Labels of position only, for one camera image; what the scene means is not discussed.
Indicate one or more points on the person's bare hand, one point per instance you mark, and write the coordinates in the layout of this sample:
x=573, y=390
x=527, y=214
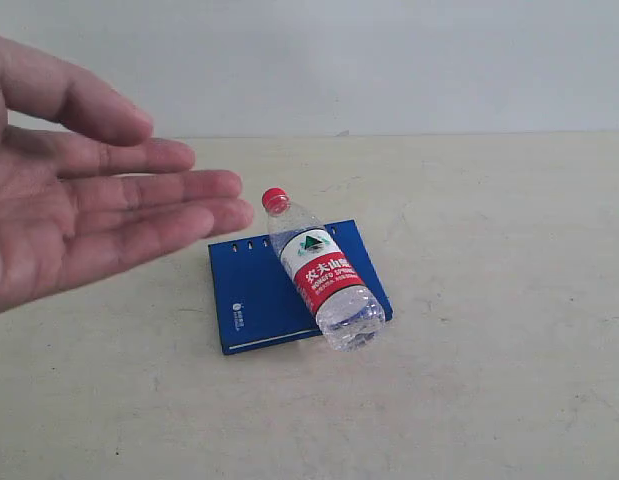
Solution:
x=86, y=189

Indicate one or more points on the clear plastic water bottle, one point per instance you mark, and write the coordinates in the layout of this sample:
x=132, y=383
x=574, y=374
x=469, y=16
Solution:
x=345, y=310

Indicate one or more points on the blue ring binder notebook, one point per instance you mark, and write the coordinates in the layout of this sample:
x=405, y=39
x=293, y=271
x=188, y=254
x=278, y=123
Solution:
x=256, y=303

